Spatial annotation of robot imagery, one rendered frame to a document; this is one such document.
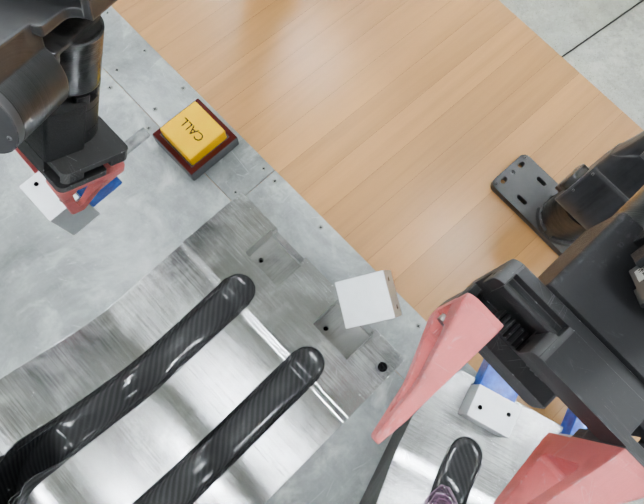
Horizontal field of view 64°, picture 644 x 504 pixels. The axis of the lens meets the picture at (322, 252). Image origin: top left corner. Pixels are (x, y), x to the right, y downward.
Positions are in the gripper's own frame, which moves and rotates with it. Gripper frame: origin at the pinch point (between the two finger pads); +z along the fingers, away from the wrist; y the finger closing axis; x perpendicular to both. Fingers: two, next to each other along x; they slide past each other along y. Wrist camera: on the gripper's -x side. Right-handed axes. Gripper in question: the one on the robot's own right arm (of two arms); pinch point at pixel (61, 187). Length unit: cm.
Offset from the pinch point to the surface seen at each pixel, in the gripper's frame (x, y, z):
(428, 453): 12.2, 45.4, 3.8
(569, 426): 23, 54, -3
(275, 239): 15.7, 16.6, 1.2
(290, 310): 10.3, 24.1, 1.1
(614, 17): 189, 18, 7
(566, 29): 175, 10, 15
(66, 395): -9.8, 15.4, 9.3
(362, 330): 15.6, 31.1, 1.3
